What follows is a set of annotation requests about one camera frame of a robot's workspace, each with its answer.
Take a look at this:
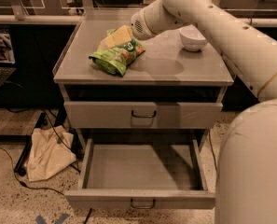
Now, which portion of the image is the yellow taped gripper finger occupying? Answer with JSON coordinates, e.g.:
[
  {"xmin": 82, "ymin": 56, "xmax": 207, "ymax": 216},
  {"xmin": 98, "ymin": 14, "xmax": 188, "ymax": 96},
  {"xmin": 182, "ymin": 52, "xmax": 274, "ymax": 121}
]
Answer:
[{"xmin": 100, "ymin": 25, "xmax": 133, "ymax": 49}]

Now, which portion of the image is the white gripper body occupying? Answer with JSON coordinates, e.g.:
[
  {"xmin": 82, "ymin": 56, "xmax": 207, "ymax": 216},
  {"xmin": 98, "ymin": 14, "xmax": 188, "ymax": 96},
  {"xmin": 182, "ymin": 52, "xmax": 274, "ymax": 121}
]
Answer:
[{"xmin": 131, "ymin": 10, "xmax": 155, "ymax": 40}]

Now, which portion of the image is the green rice chip bag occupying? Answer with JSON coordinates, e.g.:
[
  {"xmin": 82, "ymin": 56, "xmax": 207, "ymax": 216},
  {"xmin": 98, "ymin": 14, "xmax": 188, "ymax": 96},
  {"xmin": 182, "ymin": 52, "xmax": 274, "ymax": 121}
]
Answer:
[{"xmin": 90, "ymin": 29, "xmax": 145, "ymax": 76}]

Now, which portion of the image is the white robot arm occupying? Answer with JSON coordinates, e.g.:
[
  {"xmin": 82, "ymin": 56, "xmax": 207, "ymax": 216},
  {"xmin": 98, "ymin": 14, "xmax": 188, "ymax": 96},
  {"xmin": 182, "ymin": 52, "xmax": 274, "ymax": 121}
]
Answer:
[{"xmin": 127, "ymin": 0, "xmax": 277, "ymax": 224}]

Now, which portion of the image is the grey metal drawer cabinet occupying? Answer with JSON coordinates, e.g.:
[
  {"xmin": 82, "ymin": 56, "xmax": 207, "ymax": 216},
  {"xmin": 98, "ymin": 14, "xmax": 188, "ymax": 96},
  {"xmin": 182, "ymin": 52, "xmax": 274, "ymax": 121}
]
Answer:
[{"xmin": 54, "ymin": 10, "xmax": 233, "ymax": 144}]

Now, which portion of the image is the closed upper grey drawer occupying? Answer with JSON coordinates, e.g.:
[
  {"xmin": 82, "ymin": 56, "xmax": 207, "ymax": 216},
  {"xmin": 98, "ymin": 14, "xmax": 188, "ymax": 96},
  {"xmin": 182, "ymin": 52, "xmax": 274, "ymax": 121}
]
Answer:
[{"xmin": 64, "ymin": 101, "xmax": 223, "ymax": 129}]

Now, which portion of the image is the beige cloth tote bag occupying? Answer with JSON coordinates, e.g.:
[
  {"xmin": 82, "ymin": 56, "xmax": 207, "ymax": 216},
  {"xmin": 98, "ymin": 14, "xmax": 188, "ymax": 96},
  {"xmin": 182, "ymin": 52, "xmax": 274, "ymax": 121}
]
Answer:
[{"xmin": 26, "ymin": 126, "xmax": 76, "ymax": 182}]

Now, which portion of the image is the open lower grey drawer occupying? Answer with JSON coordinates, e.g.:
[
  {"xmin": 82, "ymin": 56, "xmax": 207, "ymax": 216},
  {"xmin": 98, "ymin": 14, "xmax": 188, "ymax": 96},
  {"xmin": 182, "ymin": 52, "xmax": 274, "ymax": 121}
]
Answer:
[{"xmin": 65, "ymin": 139, "xmax": 215, "ymax": 209}]

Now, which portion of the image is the white ceramic bowl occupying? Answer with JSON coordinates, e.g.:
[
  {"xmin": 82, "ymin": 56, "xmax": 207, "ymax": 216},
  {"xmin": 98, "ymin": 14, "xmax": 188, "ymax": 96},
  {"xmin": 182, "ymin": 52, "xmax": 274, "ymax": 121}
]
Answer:
[{"xmin": 179, "ymin": 25, "xmax": 208, "ymax": 52}]

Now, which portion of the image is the blue tape cross mark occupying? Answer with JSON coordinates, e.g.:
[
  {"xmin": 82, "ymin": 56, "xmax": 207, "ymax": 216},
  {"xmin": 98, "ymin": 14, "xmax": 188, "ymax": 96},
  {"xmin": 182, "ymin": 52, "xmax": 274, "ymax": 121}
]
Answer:
[{"xmin": 35, "ymin": 214, "xmax": 70, "ymax": 224}]

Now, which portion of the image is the black floor cable left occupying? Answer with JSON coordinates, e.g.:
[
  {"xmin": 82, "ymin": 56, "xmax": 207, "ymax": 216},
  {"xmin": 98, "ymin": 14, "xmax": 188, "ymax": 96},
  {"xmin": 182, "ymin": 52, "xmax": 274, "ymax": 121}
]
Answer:
[{"xmin": 0, "ymin": 81, "xmax": 82, "ymax": 196}]

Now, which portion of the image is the black floor cable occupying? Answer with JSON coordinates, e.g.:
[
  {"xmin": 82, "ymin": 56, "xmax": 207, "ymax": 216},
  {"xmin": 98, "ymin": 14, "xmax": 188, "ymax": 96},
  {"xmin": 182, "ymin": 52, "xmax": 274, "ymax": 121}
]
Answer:
[
  {"xmin": 0, "ymin": 81, "xmax": 82, "ymax": 196},
  {"xmin": 208, "ymin": 131, "xmax": 218, "ymax": 173}
]

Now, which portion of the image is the black floor cable right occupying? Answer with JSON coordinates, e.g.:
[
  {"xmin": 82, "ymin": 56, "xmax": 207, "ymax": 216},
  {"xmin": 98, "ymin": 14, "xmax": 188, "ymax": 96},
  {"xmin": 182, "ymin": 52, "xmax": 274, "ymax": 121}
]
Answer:
[{"xmin": 208, "ymin": 131, "xmax": 218, "ymax": 173}]

